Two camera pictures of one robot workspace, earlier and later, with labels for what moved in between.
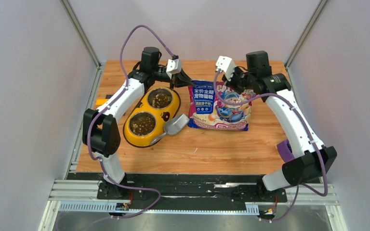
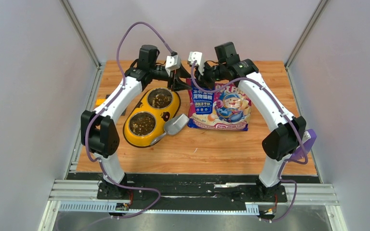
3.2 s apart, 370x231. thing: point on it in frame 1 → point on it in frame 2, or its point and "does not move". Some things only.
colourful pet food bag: x=206 y=112 does not move
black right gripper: x=232 y=83 → x=202 y=79
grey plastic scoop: x=174 y=126 does not move
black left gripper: x=179 y=80 does not move
